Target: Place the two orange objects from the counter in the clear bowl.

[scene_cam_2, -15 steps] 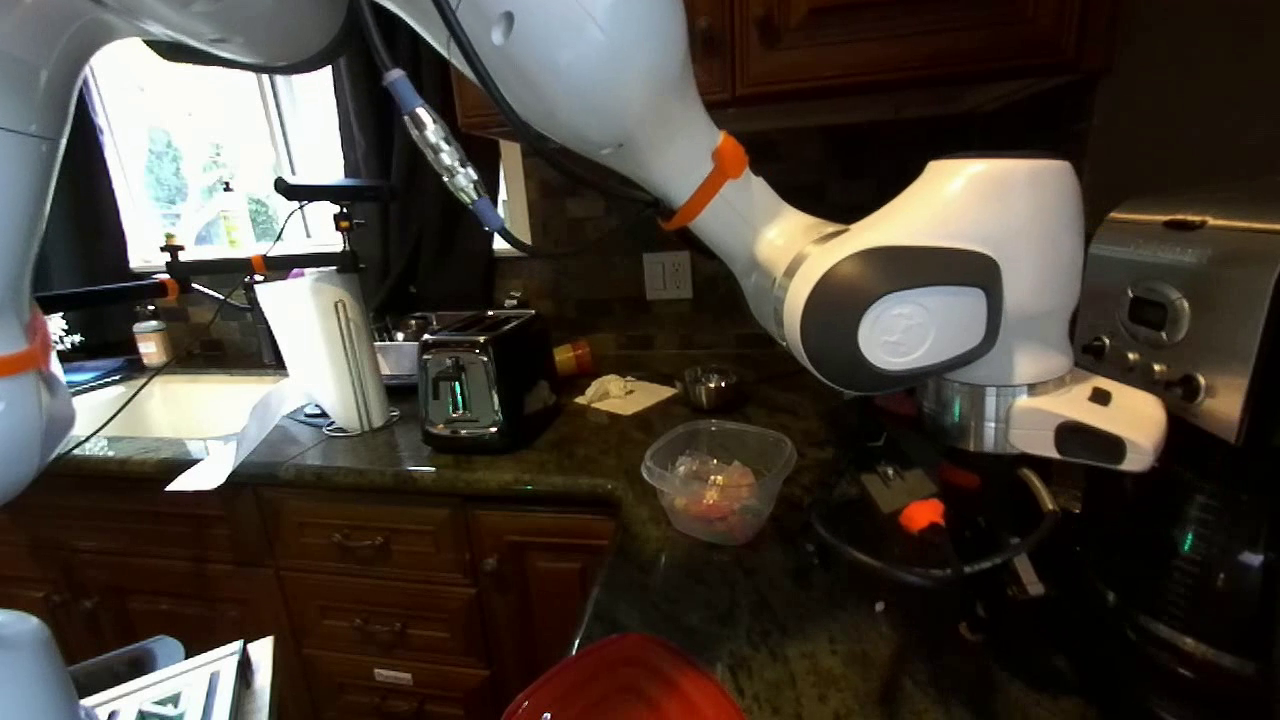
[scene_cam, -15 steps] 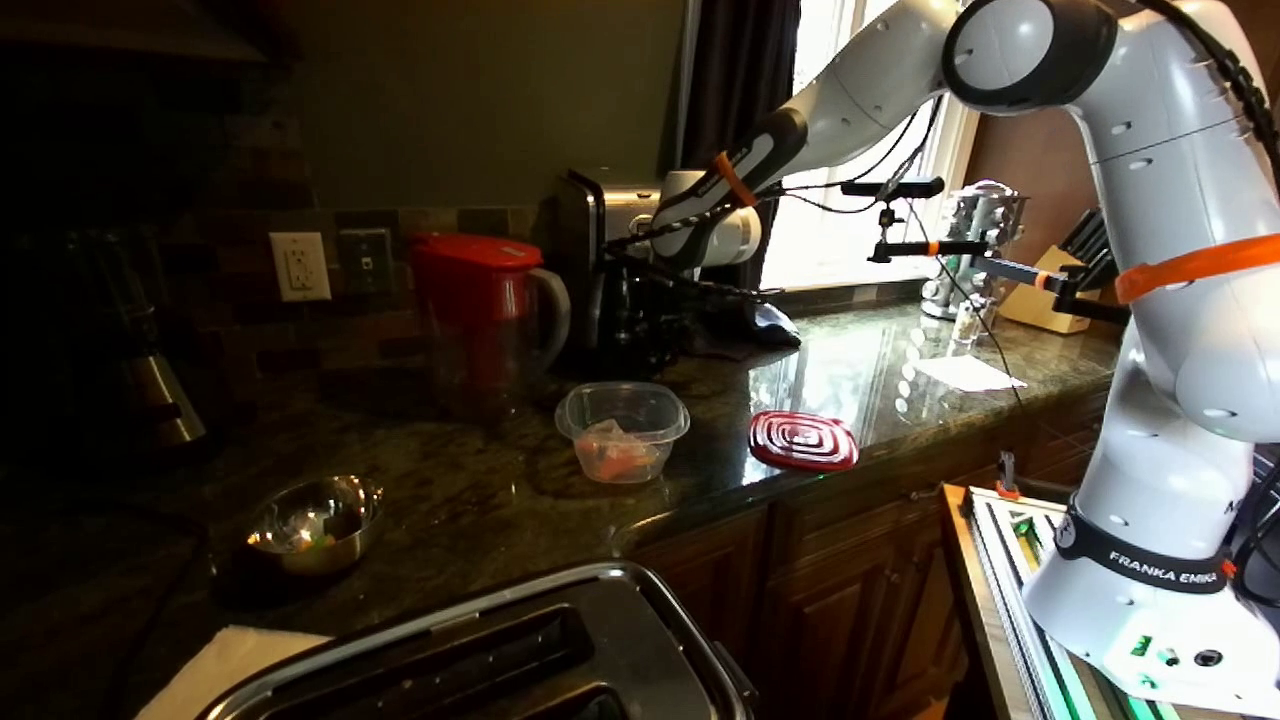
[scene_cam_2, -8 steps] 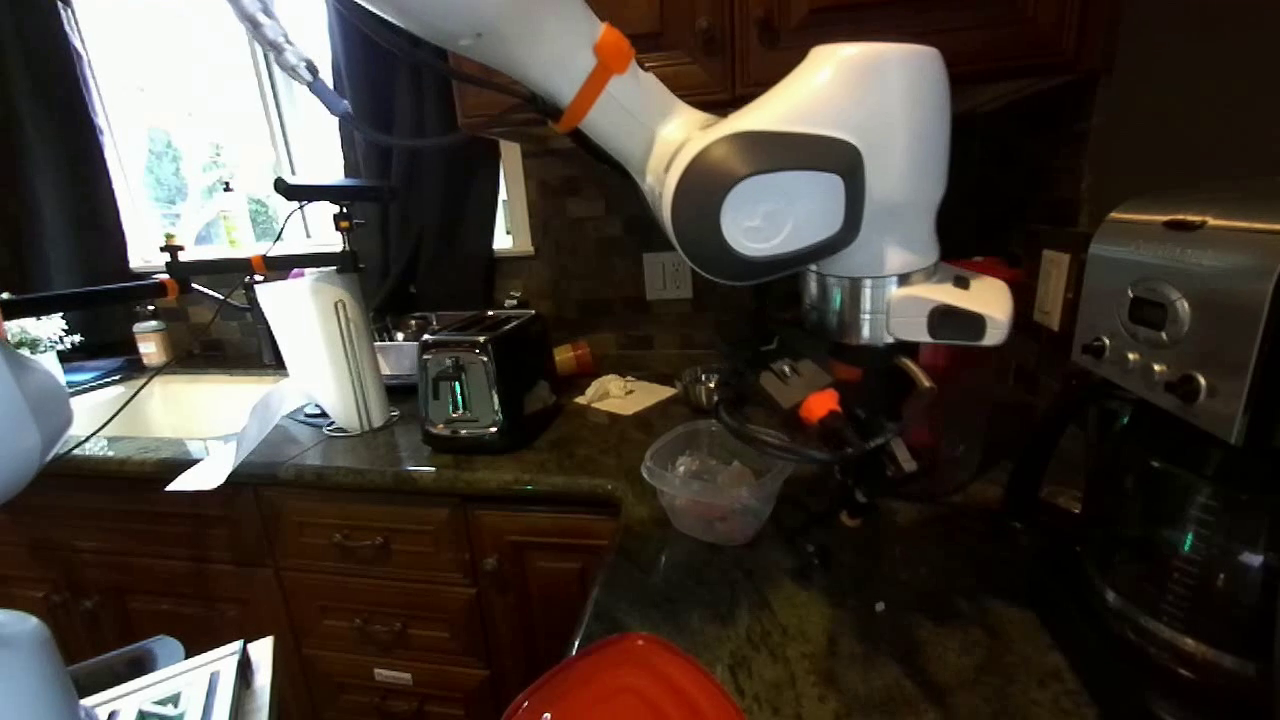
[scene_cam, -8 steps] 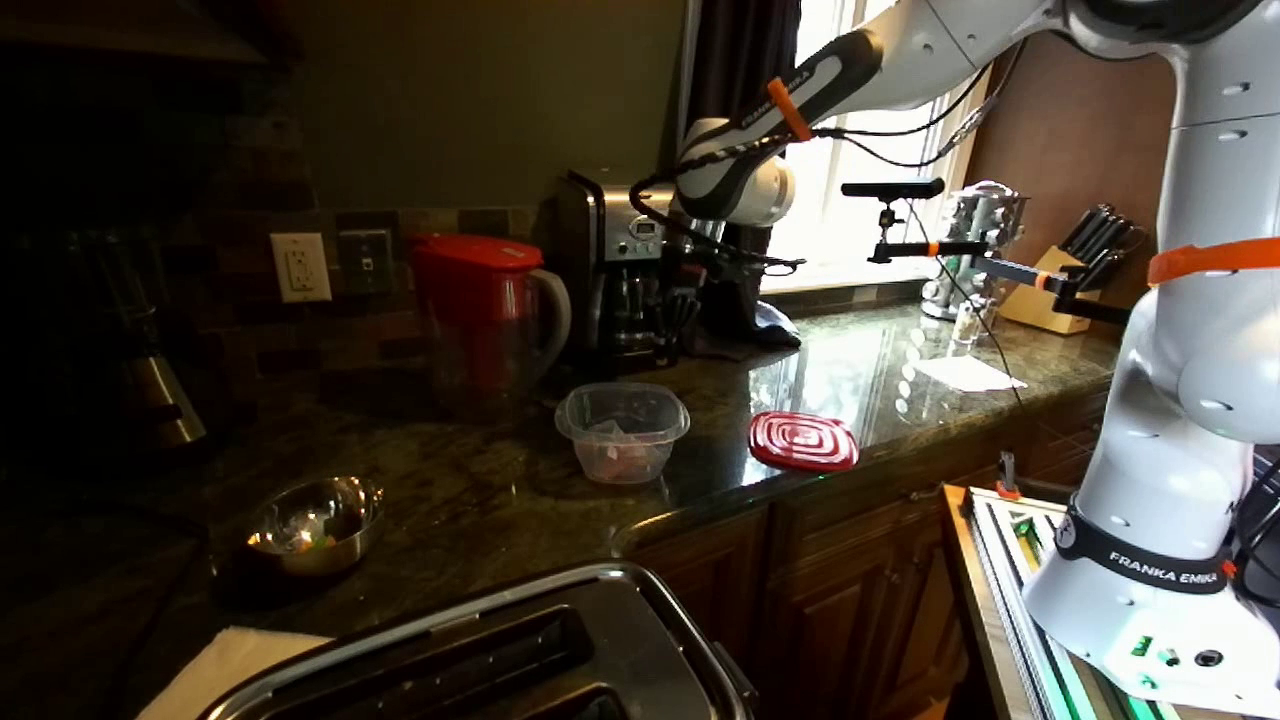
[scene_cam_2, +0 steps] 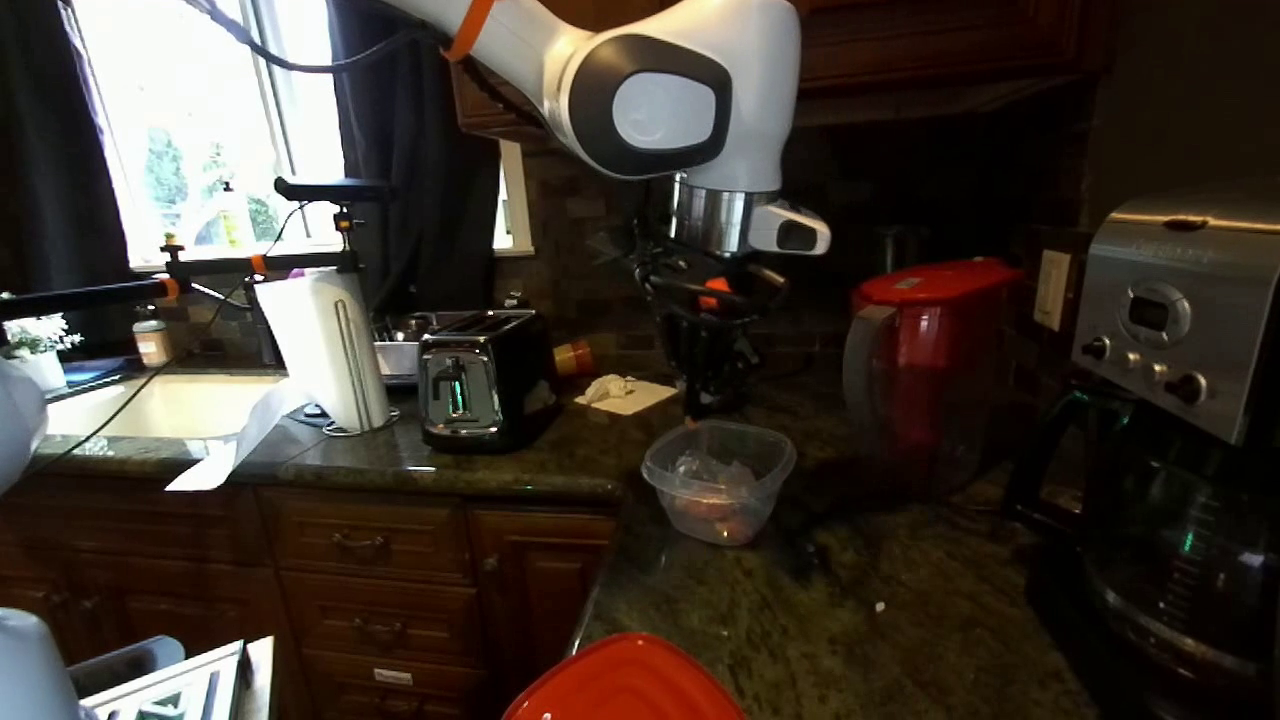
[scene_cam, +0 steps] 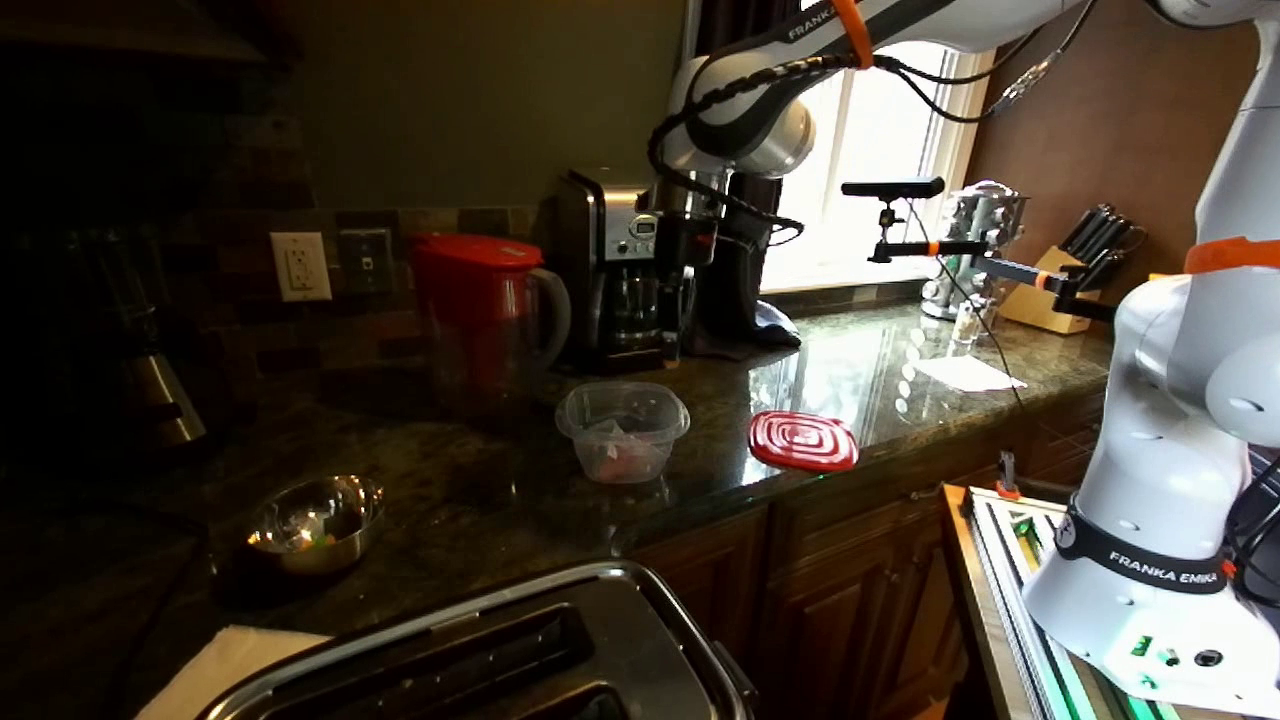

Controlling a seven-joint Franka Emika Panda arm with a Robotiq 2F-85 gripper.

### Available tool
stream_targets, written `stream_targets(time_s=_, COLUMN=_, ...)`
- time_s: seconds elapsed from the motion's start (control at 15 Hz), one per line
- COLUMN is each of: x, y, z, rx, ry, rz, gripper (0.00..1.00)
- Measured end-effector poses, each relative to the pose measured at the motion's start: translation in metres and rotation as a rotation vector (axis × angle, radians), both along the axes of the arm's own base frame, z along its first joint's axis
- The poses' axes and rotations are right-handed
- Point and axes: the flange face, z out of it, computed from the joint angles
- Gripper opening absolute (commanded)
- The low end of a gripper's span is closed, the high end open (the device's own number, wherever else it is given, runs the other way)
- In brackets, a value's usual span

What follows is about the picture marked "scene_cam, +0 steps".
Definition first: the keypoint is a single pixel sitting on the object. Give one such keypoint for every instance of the clear plastic bowl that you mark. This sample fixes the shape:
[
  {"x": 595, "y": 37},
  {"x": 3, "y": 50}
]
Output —
[{"x": 621, "y": 420}]

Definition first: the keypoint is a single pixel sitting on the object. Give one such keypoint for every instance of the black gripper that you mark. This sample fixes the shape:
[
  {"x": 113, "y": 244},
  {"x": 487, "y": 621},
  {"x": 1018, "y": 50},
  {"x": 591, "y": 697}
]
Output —
[{"x": 712, "y": 219}]

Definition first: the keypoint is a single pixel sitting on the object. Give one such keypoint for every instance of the white paper sheet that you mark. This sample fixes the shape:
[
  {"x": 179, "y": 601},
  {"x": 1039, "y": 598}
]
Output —
[{"x": 967, "y": 375}]

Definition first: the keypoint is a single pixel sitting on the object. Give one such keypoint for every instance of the wooden knife block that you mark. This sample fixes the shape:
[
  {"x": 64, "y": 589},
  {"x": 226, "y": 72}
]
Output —
[{"x": 1060, "y": 287}]

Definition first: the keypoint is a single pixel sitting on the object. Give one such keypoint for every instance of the red plastic container lid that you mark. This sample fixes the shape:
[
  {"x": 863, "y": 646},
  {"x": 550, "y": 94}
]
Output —
[{"x": 805, "y": 443}]

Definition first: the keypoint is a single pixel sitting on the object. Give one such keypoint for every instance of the colourful candy pile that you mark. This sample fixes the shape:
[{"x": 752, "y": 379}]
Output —
[{"x": 621, "y": 463}]

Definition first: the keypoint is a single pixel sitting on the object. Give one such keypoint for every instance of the shiny metal object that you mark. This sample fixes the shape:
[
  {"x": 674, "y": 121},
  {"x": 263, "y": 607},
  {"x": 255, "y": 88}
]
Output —
[{"x": 972, "y": 240}]

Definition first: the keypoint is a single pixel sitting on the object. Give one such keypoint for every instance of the white wall outlet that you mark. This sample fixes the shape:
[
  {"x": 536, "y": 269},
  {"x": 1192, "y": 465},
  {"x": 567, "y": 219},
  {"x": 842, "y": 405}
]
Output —
[{"x": 302, "y": 266}]

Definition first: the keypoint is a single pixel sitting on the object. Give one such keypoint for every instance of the black chrome toaster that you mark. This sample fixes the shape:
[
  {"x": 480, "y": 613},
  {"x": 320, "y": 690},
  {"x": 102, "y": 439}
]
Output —
[{"x": 506, "y": 654}]

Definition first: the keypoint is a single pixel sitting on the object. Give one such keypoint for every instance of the black camera stand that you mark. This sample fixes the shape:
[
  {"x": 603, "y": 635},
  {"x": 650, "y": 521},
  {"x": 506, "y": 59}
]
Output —
[{"x": 891, "y": 191}]

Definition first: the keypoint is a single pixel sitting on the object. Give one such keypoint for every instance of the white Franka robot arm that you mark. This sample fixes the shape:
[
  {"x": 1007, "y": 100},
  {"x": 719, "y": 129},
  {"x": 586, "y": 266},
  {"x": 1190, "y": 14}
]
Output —
[{"x": 1160, "y": 443}]

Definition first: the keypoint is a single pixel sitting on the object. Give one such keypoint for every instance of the silver black coffee maker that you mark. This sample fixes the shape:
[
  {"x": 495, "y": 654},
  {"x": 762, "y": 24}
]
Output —
[{"x": 615, "y": 281}]

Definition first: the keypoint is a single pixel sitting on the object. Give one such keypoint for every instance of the brown wooden base cabinets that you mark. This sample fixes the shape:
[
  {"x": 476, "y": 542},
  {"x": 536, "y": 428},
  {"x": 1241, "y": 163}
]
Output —
[{"x": 825, "y": 601}]

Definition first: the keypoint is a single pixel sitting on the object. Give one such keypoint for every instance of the red water pitcher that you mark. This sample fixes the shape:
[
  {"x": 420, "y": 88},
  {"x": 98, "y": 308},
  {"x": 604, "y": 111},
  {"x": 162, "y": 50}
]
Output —
[{"x": 472, "y": 326}]

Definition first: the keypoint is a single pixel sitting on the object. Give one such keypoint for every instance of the small glass bowl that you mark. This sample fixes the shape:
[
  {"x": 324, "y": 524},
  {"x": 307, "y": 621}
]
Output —
[{"x": 313, "y": 521}]

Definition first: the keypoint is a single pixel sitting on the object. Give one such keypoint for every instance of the dark wall switch plate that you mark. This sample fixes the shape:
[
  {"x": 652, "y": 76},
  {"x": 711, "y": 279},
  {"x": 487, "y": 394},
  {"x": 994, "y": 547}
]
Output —
[{"x": 366, "y": 261}]

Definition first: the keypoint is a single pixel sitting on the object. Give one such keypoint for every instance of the bright kitchen window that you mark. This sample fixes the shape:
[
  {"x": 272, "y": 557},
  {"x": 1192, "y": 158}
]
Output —
[{"x": 880, "y": 172}]

